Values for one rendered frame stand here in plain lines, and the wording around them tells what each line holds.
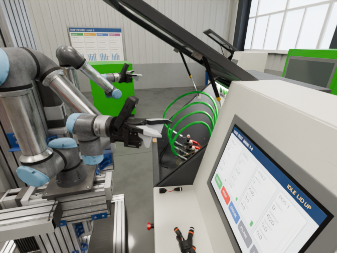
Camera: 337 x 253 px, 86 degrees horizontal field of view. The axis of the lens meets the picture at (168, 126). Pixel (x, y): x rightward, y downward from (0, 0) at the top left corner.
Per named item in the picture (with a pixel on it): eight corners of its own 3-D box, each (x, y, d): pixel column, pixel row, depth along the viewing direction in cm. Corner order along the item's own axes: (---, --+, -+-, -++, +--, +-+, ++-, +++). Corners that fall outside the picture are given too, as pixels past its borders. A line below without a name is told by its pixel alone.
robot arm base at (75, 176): (51, 190, 89) (46, 173, 85) (60, 170, 102) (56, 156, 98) (84, 184, 92) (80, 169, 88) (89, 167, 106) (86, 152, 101)
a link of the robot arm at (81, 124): (81, 129, 70) (77, 109, 67) (107, 132, 68) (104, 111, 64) (67, 139, 63) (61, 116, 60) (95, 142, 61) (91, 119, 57)
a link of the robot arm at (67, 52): (70, 41, 110) (126, 92, 144) (66, 41, 118) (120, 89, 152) (58, 55, 109) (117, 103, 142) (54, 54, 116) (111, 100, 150)
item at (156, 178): (152, 151, 167) (152, 136, 160) (157, 151, 167) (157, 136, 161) (154, 206, 111) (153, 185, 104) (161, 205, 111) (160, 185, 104)
